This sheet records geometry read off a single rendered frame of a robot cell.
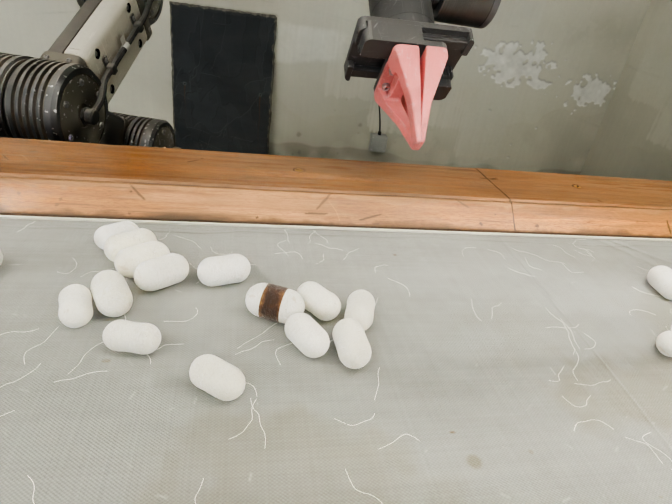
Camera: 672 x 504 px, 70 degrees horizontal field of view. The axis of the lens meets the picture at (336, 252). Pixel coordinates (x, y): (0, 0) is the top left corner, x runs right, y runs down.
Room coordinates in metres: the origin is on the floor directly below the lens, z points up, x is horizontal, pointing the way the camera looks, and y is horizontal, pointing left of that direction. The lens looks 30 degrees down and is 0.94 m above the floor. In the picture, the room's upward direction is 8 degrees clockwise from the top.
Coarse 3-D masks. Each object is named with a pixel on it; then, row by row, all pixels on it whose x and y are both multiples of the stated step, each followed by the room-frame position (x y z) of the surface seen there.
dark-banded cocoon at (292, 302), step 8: (256, 288) 0.24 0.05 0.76; (264, 288) 0.24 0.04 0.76; (248, 296) 0.24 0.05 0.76; (256, 296) 0.24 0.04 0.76; (288, 296) 0.24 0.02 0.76; (296, 296) 0.24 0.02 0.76; (248, 304) 0.24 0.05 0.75; (256, 304) 0.24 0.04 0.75; (288, 304) 0.23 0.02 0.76; (296, 304) 0.24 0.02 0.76; (304, 304) 0.24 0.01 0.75; (256, 312) 0.24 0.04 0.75; (280, 312) 0.23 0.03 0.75; (288, 312) 0.23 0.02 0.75; (296, 312) 0.23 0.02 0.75; (280, 320) 0.23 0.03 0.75
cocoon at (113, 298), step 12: (96, 276) 0.23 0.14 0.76; (108, 276) 0.23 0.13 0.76; (120, 276) 0.24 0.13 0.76; (96, 288) 0.23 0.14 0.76; (108, 288) 0.22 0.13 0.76; (120, 288) 0.23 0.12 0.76; (96, 300) 0.22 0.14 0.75; (108, 300) 0.22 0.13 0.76; (120, 300) 0.22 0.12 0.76; (132, 300) 0.23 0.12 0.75; (108, 312) 0.21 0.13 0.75; (120, 312) 0.22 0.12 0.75
